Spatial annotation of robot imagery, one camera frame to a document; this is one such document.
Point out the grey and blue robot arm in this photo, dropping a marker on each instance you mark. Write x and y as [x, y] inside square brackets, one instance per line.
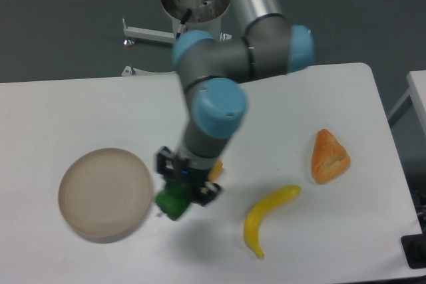
[210, 74]

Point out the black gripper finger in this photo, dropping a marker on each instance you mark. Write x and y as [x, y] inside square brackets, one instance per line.
[206, 193]
[165, 163]

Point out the black device at table edge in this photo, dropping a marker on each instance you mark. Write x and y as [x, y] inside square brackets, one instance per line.
[414, 250]

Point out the green toy pepper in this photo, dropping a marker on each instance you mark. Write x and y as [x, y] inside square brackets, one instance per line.
[174, 199]

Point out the beige round plate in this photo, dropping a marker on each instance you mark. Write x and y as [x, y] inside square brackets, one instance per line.
[105, 195]

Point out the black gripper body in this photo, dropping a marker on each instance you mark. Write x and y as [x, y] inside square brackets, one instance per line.
[186, 172]

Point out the orange toy croissant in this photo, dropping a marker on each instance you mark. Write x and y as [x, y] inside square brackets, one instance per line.
[329, 158]

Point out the yellow toy pepper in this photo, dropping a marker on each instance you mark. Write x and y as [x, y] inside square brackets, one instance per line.
[215, 171]

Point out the white side table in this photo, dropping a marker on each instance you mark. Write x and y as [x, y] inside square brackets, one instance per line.
[413, 96]

